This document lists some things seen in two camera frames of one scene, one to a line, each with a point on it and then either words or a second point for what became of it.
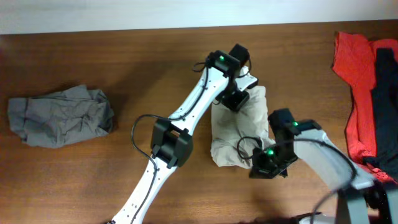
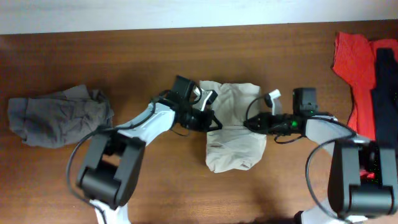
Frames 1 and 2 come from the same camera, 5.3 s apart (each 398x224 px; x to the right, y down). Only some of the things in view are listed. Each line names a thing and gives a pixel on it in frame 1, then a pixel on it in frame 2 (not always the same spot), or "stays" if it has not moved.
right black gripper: x=266 y=171 to x=261 y=123
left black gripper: x=236 y=101 to x=203 y=119
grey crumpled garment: x=61 y=118 stays
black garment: x=385 y=93 stays
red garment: x=354 y=61 stays
